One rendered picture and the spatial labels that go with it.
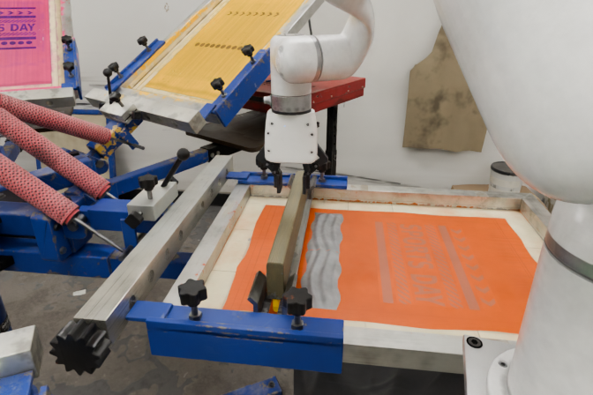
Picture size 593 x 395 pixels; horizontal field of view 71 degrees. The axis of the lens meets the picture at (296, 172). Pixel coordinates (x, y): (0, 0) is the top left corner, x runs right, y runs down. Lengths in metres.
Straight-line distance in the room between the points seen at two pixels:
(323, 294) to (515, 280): 0.38
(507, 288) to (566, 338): 0.55
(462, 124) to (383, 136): 0.51
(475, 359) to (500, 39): 0.32
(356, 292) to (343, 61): 0.42
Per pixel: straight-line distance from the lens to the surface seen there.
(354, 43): 0.70
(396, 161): 2.98
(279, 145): 0.79
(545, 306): 0.37
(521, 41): 0.24
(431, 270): 0.90
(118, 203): 1.01
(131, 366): 2.10
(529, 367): 0.40
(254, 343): 0.67
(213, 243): 0.90
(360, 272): 0.87
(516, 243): 1.07
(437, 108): 2.84
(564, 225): 0.34
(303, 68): 0.67
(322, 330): 0.67
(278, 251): 0.73
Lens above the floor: 1.46
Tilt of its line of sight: 22 degrees down
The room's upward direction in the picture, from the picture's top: straight up
